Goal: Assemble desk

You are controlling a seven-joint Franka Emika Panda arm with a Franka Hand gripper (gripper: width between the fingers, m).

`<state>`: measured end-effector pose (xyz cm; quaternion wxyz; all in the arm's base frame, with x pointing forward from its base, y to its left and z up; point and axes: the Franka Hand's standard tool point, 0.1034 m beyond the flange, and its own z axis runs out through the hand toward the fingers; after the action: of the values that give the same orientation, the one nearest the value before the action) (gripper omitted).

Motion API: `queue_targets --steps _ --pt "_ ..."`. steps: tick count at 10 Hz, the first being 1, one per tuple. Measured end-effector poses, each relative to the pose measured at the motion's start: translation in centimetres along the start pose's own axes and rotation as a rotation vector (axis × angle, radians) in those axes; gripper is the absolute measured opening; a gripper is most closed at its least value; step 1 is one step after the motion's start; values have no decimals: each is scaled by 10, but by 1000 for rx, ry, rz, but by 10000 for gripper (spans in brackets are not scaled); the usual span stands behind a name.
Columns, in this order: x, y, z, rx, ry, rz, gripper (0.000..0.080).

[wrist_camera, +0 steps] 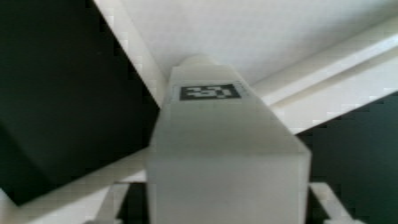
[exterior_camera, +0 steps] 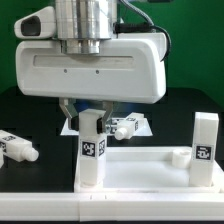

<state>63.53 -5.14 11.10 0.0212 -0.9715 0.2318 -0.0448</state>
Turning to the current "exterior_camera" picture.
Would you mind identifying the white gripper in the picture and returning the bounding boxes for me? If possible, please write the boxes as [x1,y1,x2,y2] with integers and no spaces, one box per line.
[14,5,167,134]

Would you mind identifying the white desk top tray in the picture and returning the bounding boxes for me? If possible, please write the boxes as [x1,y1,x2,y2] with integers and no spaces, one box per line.
[74,146,220,193]

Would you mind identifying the white marker sheet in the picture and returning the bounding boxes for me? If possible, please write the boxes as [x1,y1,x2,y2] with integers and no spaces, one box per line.
[60,118,153,136]

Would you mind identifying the white front fence bar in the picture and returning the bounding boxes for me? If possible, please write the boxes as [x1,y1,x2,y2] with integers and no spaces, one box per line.
[0,193,224,221]

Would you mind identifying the black cable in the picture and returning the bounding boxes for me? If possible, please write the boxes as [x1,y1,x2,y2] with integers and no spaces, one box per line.
[114,0,173,63]

